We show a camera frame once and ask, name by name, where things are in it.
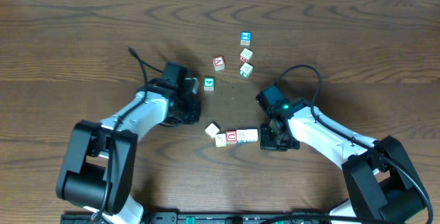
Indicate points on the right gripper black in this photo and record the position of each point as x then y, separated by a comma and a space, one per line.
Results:
266, 143

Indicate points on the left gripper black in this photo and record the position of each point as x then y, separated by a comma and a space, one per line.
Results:
192, 105

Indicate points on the plain cream wooden block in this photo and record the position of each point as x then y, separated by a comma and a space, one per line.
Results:
252, 135

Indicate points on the cream block with yellow side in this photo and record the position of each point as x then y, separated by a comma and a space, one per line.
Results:
212, 130

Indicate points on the red U wooden block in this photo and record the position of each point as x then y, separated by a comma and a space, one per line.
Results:
231, 137

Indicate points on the blue-edged number 3 block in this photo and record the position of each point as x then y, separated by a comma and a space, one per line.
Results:
241, 136

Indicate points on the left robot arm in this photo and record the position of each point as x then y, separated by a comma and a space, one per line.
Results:
98, 166

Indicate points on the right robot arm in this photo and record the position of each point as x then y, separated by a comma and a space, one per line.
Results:
381, 180

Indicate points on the green 4 wooden block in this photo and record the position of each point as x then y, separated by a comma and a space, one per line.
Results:
209, 84

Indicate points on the red A wooden block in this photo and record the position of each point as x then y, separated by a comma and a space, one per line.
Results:
219, 63

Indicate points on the green J wooden block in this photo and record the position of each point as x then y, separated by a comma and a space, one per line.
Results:
246, 69

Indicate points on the red M wooden block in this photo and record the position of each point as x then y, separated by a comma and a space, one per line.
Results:
246, 55

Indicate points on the blue-top wooden block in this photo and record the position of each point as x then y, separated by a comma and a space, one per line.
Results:
246, 38

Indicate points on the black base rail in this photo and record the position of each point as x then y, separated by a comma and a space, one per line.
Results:
193, 218

